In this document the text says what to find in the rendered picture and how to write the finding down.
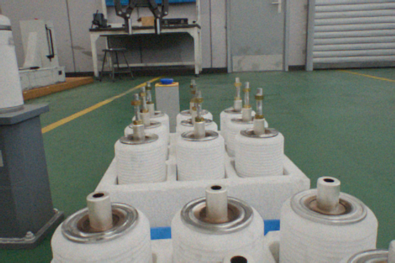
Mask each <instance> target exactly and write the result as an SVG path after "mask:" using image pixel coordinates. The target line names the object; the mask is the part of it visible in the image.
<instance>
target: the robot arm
mask: <svg viewBox="0 0 395 263"><path fill-rule="evenodd" d="M113 1H114V7H115V13H116V16H117V17H121V18H123V19H124V21H125V31H126V32H127V33H128V35H132V34H133V32H132V23H131V19H130V17H131V14H132V12H133V9H134V8H135V7H148V8H149V10H150V11H151V12H152V14H153V16H154V18H155V20H154V33H155V35H159V32H160V31H161V30H162V27H161V18H162V17H165V16H167V15H168V0H161V1H162V2H161V13H160V12H159V10H158V8H157V5H156V3H155V1H154V0H129V3H128V6H127V9H126V11H125V12H122V6H121V2H120V0H113ZM22 109H24V105H23V98H22V90H21V86H20V79H19V68H18V63H17V56H16V52H15V45H14V37H13V33H12V27H11V22H10V20H9V18H7V17H6V16H3V15H1V14H0V114H5V113H10V112H16V111H21V110H22Z"/></svg>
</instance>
